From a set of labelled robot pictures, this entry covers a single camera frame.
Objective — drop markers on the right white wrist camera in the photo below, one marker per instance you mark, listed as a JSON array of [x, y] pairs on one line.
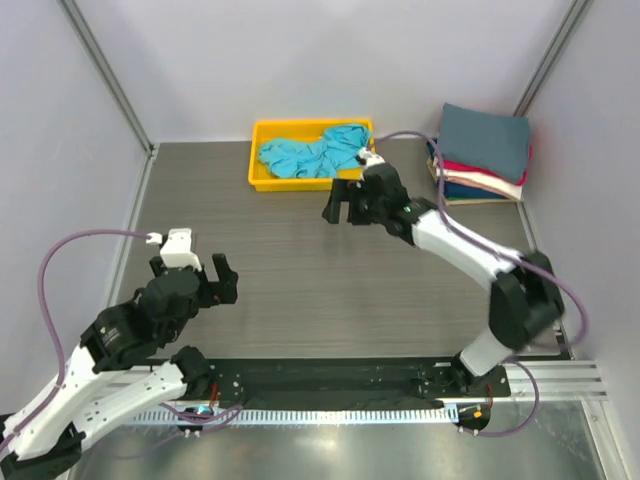
[[367, 158]]

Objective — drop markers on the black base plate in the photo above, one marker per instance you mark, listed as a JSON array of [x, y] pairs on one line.
[[337, 384]]

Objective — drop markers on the turquoise t shirt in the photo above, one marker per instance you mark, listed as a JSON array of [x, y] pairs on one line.
[[335, 150]]

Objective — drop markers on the pink folded shirt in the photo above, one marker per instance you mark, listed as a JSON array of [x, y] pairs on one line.
[[461, 181]]

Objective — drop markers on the grey-blue folded shirt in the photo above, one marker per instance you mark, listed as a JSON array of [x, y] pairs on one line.
[[497, 143]]

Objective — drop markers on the white folded shirt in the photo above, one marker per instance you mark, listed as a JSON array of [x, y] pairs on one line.
[[497, 185]]

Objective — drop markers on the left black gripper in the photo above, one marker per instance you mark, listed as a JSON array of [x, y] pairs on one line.
[[225, 290]]

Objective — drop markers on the left aluminium corner post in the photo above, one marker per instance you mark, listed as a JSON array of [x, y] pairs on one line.
[[95, 53]]

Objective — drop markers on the navy folded shirt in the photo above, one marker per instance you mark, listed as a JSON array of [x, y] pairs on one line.
[[453, 191]]

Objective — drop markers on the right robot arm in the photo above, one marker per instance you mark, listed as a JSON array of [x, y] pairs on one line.
[[523, 299]]

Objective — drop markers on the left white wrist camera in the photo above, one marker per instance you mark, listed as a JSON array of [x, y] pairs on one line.
[[177, 250]]

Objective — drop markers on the aluminium rail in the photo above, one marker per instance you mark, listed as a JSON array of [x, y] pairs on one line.
[[577, 380]]

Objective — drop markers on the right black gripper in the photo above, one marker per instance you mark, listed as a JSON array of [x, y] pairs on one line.
[[339, 193]]

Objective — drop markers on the right aluminium corner post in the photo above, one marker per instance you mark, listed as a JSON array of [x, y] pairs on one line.
[[570, 23]]

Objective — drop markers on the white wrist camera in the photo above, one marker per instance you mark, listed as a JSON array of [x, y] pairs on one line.
[[177, 250], [367, 158]]

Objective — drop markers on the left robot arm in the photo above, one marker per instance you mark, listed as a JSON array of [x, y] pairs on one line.
[[45, 444]]

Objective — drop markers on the yellow plastic tray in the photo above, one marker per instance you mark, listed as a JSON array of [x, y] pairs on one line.
[[306, 130]]

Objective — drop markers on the aluminium corner post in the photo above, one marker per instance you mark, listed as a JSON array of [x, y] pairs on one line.
[[570, 23], [95, 53]]

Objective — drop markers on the slotted cable duct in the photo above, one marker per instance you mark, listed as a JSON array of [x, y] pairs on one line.
[[444, 415]]

